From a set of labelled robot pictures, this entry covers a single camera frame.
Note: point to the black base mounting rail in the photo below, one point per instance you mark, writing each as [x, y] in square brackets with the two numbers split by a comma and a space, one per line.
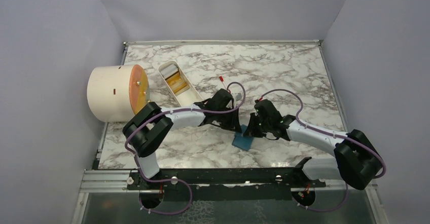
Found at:
[223, 184]

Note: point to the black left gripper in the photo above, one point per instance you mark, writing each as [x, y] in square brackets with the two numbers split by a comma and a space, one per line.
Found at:
[234, 124]

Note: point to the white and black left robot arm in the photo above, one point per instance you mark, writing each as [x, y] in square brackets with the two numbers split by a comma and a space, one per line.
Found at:
[147, 129]

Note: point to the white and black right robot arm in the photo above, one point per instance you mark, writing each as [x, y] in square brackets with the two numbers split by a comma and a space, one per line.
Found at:
[353, 158]

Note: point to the white oblong plastic tray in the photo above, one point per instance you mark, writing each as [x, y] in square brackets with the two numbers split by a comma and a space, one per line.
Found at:
[188, 97]

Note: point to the aluminium frame rail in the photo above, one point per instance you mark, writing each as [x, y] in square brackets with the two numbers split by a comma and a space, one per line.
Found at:
[104, 197]

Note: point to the stack of cards in tray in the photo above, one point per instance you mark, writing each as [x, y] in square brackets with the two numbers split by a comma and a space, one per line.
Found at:
[174, 79]

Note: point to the blue leather card holder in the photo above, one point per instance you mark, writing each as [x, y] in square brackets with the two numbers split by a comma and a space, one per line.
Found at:
[242, 142]

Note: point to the cream cylinder with orange disc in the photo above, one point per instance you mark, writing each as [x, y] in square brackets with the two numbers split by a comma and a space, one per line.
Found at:
[117, 93]

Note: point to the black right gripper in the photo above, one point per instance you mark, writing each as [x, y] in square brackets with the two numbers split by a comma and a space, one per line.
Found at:
[251, 131]

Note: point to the small red white pen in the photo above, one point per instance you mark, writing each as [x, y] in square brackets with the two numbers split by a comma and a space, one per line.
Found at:
[222, 80]

